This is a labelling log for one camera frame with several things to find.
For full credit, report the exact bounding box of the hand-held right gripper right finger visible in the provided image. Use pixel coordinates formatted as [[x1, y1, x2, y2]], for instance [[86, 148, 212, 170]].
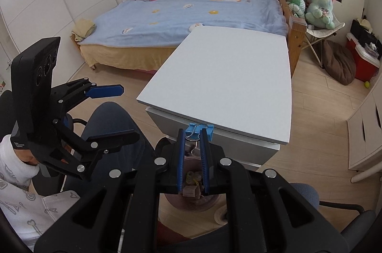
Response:
[[199, 128, 348, 253]]

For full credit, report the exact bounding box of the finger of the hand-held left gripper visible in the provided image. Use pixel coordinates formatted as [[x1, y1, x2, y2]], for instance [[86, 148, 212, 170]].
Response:
[[67, 129, 140, 180], [60, 78, 125, 114]]

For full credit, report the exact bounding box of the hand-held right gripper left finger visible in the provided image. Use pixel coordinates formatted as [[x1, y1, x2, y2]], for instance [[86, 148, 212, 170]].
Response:
[[34, 129, 187, 253]]

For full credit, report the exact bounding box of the round translucent trash bin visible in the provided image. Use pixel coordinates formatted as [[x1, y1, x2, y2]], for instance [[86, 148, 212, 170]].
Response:
[[161, 148, 222, 212]]

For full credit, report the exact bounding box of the blue binder clip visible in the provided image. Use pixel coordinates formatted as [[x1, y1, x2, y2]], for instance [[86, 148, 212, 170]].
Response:
[[184, 123, 215, 156]]

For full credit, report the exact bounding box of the person's left forearm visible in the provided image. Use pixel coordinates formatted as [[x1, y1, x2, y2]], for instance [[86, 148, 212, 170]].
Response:
[[0, 135, 41, 191]]

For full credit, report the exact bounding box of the person's left hand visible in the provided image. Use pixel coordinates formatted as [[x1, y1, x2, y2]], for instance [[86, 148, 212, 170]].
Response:
[[16, 148, 41, 166]]

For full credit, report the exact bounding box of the person's left leg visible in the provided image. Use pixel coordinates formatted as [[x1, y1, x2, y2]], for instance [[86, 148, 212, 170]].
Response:
[[64, 102, 157, 191]]

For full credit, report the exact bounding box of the small cardboard box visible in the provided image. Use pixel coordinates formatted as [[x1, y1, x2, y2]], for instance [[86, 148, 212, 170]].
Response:
[[183, 185, 200, 197]]

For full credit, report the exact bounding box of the yellow bed skirt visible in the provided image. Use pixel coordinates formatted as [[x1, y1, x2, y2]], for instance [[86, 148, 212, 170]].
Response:
[[79, 42, 180, 72]]

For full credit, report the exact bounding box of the beige folded cloth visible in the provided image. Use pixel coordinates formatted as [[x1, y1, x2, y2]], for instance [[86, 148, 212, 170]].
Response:
[[72, 19, 96, 42]]

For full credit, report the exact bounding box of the black blue office chair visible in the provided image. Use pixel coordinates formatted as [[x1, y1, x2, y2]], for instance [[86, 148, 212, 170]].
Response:
[[64, 114, 377, 242]]

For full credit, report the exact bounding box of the person's torso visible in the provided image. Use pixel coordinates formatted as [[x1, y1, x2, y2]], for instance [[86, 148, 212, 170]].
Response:
[[0, 178, 82, 250]]

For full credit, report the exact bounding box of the blue printed blanket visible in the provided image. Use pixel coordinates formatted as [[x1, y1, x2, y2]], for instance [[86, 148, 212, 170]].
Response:
[[79, 0, 288, 49]]

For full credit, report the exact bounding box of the white drawer unit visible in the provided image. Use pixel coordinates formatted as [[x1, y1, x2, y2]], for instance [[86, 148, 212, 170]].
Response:
[[348, 86, 382, 171]]

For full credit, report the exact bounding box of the brown bean bag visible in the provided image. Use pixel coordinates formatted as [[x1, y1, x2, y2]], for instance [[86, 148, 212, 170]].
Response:
[[321, 39, 357, 86]]

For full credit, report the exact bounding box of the white folding chair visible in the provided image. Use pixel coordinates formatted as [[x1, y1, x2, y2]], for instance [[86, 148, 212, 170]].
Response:
[[304, 14, 345, 68]]

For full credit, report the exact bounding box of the red cooler box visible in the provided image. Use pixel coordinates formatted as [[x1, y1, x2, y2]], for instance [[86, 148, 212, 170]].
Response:
[[346, 32, 381, 82]]

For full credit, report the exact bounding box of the teal unicorn plush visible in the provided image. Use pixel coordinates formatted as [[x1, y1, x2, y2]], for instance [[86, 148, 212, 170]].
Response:
[[304, 0, 336, 30]]

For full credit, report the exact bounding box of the black bag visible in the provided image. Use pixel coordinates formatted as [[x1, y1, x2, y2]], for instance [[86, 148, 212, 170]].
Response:
[[350, 19, 382, 46]]

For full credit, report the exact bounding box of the cream hat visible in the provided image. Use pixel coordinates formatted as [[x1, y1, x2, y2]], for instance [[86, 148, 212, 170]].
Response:
[[360, 17, 374, 32]]

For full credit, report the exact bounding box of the wooden bed frame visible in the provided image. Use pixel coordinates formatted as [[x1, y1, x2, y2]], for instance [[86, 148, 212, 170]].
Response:
[[274, 0, 308, 78]]

